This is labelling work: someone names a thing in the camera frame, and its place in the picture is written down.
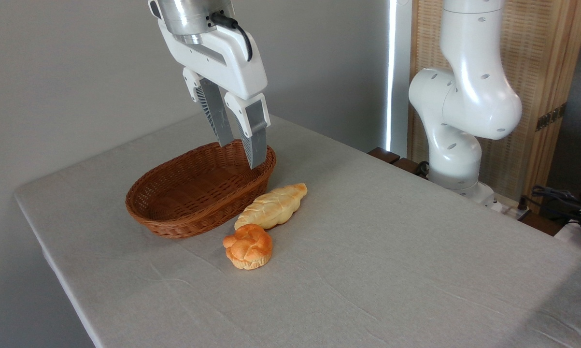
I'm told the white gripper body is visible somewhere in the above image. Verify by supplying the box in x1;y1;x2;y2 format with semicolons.
148;0;268;101

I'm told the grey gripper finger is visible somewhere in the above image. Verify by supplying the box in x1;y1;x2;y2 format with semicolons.
224;92;271;169
183;67;234;148

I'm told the round orange knotted bread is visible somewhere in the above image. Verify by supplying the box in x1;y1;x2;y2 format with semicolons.
223;223;273;270

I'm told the long pale braided bread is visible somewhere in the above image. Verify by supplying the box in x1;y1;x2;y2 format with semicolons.
234;183;308;231

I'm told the brown wicker oval basket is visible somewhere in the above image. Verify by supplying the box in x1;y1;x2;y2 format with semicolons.
125;139;277;239

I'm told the dark brown wooden furniture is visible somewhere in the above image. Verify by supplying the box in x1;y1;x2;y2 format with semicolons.
368;147;430;179

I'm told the grey tablecloth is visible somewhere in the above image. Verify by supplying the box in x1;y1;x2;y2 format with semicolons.
14;112;581;348

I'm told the light wooden slatted screen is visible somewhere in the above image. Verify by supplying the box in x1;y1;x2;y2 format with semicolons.
408;0;581;214

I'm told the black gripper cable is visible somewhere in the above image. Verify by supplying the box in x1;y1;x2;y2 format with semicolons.
209;12;254;62

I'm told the white vertical window frame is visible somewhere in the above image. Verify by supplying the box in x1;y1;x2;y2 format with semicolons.
386;0;413;153

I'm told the black cable bundle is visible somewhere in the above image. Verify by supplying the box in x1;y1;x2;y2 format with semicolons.
517;185;581;229

